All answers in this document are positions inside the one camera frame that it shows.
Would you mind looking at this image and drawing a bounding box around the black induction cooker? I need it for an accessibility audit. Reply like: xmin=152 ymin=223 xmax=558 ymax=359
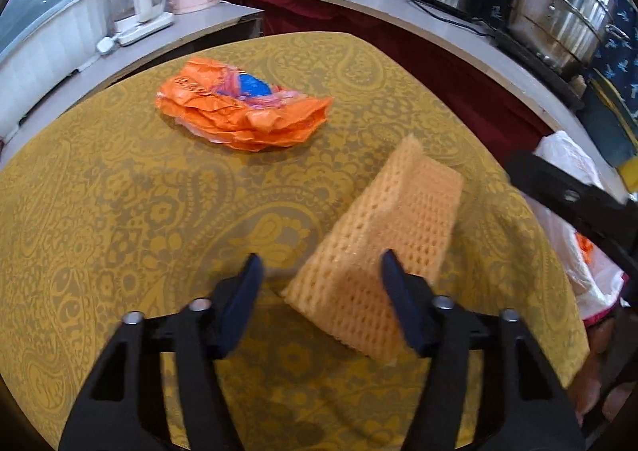
xmin=493 ymin=30 xmax=586 ymax=110

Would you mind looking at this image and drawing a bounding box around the white plastic bag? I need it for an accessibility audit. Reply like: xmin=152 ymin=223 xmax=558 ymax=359
xmin=528 ymin=131 xmax=631 ymax=317

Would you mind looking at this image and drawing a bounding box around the orange plastic bag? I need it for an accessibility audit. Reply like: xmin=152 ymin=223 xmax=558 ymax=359
xmin=156 ymin=57 xmax=334 ymax=153

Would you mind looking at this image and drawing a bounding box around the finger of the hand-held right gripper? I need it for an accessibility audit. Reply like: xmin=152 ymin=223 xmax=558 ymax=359
xmin=506 ymin=150 xmax=629 ymax=252

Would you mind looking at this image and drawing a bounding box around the orange foam net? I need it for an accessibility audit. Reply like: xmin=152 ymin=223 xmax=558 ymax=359
xmin=280 ymin=134 xmax=464 ymax=364

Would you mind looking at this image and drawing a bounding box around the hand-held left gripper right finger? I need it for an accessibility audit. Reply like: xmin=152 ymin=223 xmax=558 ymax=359
xmin=380 ymin=250 xmax=586 ymax=451

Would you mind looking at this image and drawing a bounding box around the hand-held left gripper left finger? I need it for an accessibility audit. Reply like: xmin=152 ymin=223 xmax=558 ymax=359
xmin=59 ymin=252 xmax=264 ymax=451

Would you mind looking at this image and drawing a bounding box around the white dish box blue lid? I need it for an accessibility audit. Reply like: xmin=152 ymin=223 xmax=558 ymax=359
xmin=0 ymin=0 xmax=108 ymax=133

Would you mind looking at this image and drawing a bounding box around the black power cable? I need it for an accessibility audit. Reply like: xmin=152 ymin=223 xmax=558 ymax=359
xmin=409 ymin=0 xmax=499 ymax=38

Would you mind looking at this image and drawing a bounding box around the person's right hand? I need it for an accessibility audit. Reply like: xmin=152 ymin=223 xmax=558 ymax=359
xmin=568 ymin=316 xmax=634 ymax=424

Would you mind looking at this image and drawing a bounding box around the large steel steamer pot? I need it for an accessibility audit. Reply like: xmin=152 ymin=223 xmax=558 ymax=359
xmin=506 ymin=0 xmax=631 ymax=78

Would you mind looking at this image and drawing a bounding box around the dark red cloth skirt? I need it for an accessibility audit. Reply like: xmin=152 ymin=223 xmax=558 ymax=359
xmin=221 ymin=0 xmax=554 ymax=135

